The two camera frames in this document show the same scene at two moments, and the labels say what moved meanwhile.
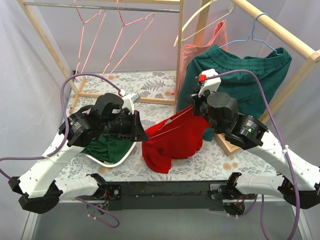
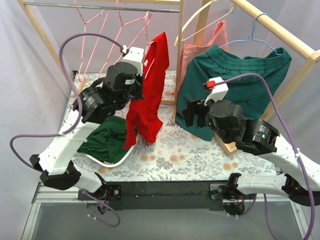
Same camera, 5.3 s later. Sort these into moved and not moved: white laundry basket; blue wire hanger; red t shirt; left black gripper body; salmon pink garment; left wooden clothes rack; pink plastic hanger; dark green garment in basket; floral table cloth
Moved: left black gripper body; pink plastic hanger; red t shirt
Not moved: salmon pink garment; dark green garment in basket; blue wire hanger; white laundry basket; floral table cloth; left wooden clothes rack
